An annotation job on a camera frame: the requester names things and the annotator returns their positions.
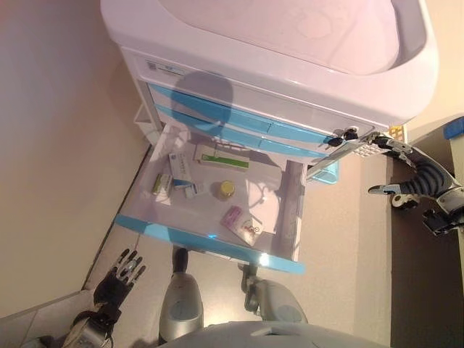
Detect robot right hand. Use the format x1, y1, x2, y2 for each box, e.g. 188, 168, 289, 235
368, 134, 450, 199

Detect long green white box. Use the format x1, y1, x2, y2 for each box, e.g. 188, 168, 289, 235
193, 144, 252, 174

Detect white hospital bed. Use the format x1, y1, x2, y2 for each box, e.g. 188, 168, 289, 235
413, 115, 464, 175

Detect large white blue medicine box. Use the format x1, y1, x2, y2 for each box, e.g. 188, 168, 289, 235
167, 151, 196, 190

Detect yellow pill bottle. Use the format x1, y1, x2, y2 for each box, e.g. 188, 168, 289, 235
210, 179, 236, 201

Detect yellow sharps container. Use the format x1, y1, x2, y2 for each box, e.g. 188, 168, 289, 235
389, 124, 407, 143

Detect white medical cart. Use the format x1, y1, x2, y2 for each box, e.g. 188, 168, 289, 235
99, 0, 440, 276

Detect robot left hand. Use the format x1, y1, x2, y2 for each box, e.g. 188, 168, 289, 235
93, 249, 147, 312

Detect blue front cart drawer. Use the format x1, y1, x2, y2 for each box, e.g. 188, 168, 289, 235
144, 80, 374, 146
153, 102, 333, 157

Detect black cart keys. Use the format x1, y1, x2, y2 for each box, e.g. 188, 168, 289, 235
327, 128, 360, 148

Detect teal waste bin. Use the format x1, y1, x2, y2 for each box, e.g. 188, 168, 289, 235
307, 158, 342, 185

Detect small green white box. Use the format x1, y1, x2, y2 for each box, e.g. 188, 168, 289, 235
151, 173, 175, 197

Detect white perforated basket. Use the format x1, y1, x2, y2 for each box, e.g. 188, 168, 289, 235
349, 142, 386, 160

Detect small white blue box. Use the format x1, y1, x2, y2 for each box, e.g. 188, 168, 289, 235
184, 181, 206, 199

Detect blue front drawer with medicines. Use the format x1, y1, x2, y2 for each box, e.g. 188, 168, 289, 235
113, 122, 310, 276

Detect bed caster wheel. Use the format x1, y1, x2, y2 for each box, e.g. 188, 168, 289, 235
390, 193, 422, 211

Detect robot grey torso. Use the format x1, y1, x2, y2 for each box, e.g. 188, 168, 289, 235
154, 318, 393, 348

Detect pink pill pack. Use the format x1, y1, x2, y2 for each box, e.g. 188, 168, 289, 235
220, 204, 245, 230

